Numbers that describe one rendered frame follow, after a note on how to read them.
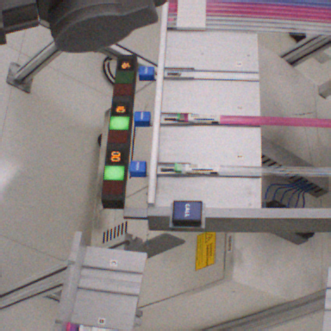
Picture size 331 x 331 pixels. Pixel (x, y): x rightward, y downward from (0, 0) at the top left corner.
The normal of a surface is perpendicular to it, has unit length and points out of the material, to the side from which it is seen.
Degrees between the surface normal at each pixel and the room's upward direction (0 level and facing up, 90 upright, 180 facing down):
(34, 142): 0
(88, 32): 90
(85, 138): 0
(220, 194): 44
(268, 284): 0
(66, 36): 90
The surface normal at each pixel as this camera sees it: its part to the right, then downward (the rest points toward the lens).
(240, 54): -0.05, -0.51
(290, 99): 0.65, -0.36
